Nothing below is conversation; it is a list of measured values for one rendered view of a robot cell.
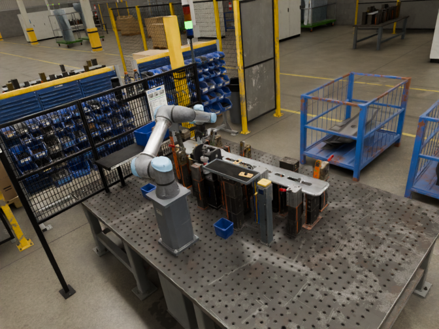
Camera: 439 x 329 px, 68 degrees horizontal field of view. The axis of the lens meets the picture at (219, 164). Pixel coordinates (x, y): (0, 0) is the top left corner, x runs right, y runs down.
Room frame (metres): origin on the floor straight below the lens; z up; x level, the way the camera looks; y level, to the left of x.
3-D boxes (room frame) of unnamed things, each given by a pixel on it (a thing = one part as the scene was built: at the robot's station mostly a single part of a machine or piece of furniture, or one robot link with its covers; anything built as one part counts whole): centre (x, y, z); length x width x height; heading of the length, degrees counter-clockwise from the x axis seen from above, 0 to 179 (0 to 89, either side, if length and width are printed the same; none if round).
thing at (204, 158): (2.14, 0.07, 0.94); 0.18 x 0.13 x 0.49; 45
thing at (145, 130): (2.78, 0.56, 1.10); 0.30 x 0.17 x 0.13; 142
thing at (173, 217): (1.74, 0.34, 0.90); 0.21 x 0.21 x 0.40; 41
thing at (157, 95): (3.01, 0.50, 1.30); 0.23 x 0.02 x 0.31; 135
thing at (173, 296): (1.74, 0.34, 0.33); 0.31 x 0.31 x 0.66; 41
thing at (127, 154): (2.71, 0.63, 1.01); 0.90 x 0.22 x 0.03; 135
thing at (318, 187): (2.20, -0.16, 1.00); 1.38 x 0.22 x 0.02; 45
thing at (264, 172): (1.86, -0.25, 0.90); 0.13 x 0.10 x 0.41; 135
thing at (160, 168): (1.74, 0.35, 1.27); 0.13 x 0.12 x 0.14; 65
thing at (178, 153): (2.43, 0.30, 0.88); 0.07 x 0.06 x 0.35; 135
